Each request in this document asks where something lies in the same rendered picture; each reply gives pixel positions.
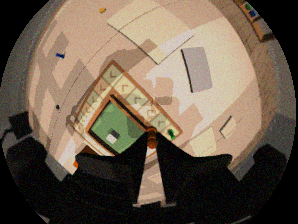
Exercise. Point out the orange pawn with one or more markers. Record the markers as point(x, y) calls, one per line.
point(152, 143)

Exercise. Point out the green pawn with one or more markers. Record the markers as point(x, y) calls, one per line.
point(171, 133)

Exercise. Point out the white die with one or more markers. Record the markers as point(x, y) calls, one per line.
point(112, 136)

